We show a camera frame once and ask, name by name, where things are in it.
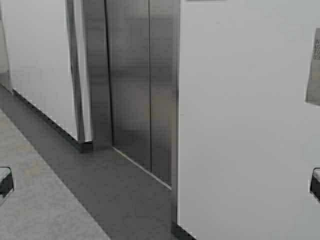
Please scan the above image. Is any elevator call button panel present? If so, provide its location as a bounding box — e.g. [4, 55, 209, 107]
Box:
[305, 27, 320, 106]

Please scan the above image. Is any steel elevator door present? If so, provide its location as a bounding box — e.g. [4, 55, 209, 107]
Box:
[82, 0, 180, 185]

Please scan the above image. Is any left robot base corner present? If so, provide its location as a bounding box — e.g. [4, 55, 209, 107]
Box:
[0, 166, 15, 198]

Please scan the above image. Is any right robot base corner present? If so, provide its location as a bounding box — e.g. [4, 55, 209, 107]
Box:
[309, 167, 320, 201]

